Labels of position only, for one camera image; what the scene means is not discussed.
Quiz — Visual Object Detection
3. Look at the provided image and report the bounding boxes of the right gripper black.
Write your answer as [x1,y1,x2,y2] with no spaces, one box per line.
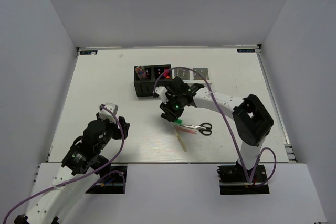
[160,94,185,122]

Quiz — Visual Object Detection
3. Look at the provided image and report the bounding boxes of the green cap black highlighter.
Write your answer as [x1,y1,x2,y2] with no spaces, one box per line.
[174,119,182,125]

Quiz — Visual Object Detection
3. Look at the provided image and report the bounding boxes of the pink cap black highlighter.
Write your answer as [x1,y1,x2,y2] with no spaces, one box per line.
[163,70,170,78]

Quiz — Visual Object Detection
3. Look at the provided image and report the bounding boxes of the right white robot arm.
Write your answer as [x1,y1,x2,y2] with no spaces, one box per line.
[153,77,274,182]

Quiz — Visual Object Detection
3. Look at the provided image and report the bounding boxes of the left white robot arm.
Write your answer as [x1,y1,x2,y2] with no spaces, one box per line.
[14,109,130,223]

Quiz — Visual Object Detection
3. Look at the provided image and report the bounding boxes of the slim yellow pen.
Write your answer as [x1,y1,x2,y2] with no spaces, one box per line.
[176,131,187,152]

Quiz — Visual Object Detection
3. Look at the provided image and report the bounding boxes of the slim orange pen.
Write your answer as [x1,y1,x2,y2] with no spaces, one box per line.
[175,127,197,135]

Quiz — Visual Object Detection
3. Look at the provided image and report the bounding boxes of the black double pen holder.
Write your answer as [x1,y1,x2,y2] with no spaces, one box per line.
[133,64,173,98]

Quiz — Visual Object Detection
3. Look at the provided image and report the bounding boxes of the white double pen holder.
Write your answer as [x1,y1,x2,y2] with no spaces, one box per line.
[172,68,212,87]

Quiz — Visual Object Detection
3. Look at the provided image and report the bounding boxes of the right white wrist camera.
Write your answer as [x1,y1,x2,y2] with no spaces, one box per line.
[153,86,169,104]

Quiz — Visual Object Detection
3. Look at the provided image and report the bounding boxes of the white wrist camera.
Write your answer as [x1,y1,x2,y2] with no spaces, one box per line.
[153,86,169,104]
[98,103,119,124]

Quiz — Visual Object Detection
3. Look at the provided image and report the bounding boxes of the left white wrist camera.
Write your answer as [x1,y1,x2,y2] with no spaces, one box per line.
[98,103,119,124]

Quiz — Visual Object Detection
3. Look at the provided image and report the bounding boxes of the black handled scissors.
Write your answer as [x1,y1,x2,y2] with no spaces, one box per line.
[180,122,213,136]

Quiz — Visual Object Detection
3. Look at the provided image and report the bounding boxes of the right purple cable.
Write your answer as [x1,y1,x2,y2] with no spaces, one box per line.
[153,67,276,188]

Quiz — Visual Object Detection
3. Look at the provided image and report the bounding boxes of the purple cable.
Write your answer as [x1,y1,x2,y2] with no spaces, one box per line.
[1,105,127,224]
[153,67,276,188]

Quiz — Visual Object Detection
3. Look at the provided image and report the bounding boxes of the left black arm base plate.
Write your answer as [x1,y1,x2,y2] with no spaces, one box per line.
[86,165,128,194]

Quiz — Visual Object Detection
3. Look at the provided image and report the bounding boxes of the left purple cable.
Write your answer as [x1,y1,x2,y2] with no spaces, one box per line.
[1,105,127,224]

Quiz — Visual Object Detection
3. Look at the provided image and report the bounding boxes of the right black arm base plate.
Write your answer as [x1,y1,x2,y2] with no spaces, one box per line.
[217,165,270,195]

